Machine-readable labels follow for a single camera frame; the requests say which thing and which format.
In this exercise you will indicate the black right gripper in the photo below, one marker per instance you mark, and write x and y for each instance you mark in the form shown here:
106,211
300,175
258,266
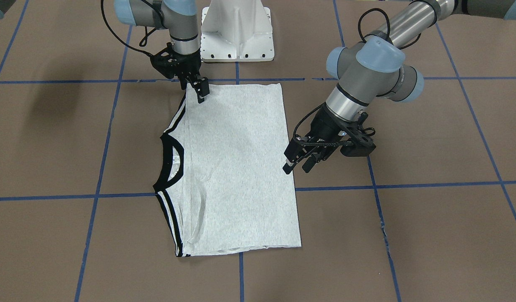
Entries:
190,63

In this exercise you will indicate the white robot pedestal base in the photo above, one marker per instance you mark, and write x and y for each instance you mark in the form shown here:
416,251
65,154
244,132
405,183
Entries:
236,31

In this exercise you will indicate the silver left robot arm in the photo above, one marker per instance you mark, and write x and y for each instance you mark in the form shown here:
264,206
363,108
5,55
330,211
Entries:
375,68

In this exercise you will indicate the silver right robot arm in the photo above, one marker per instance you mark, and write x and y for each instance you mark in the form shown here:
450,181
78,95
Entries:
178,17

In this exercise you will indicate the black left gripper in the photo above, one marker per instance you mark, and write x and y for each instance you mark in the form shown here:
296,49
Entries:
323,124

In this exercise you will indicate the grey cartoon print t-shirt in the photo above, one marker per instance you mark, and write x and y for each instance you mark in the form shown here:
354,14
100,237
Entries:
221,187

